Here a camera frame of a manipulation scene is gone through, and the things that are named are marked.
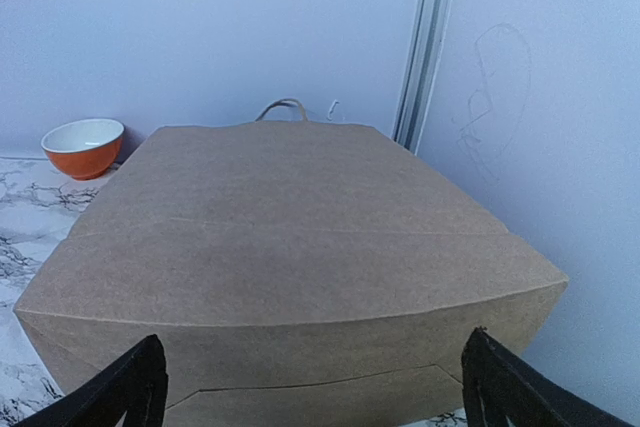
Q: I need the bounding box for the orange white ceramic bowl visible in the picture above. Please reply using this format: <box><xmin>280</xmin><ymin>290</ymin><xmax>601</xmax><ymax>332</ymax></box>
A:
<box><xmin>41</xmin><ymin>118</ymin><xmax>125</xmax><ymax>181</ymax></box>

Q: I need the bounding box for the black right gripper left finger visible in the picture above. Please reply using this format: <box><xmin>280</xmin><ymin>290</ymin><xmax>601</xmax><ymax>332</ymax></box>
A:
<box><xmin>18</xmin><ymin>335</ymin><xmax>167</xmax><ymax>427</ymax></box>

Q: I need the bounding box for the brown paper takeout bag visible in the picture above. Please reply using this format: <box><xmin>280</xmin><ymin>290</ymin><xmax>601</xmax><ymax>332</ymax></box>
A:
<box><xmin>15</xmin><ymin>118</ymin><xmax>568</xmax><ymax>415</ymax></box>

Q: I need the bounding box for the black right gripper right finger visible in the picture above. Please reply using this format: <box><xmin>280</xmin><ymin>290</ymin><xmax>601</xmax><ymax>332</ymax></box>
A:
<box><xmin>461</xmin><ymin>328</ymin><xmax>628</xmax><ymax>426</ymax></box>

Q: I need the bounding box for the right aluminium frame post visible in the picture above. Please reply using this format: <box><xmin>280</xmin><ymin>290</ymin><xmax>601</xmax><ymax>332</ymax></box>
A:
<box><xmin>392</xmin><ymin>0</ymin><xmax>451</xmax><ymax>153</ymax></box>

